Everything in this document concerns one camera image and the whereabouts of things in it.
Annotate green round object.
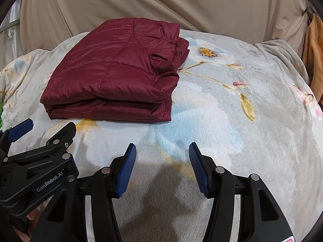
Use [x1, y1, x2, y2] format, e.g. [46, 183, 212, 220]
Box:
[0, 100, 3, 129]

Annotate orange hanging garment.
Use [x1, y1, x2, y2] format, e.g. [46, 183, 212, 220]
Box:
[302, 14, 323, 102]

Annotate maroon puffer jacket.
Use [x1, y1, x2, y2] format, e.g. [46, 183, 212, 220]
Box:
[40, 18, 189, 122]

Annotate floral fleece blanket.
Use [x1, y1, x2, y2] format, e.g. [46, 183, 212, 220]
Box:
[0, 29, 323, 242]

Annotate silver satin curtain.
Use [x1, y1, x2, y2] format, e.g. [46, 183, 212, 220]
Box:
[0, 0, 23, 70]

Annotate beige curtain sheet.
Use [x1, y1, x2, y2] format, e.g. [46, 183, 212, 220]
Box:
[20, 0, 308, 54]

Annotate operator left hand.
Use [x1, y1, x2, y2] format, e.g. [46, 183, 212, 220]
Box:
[13, 208, 41, 242]

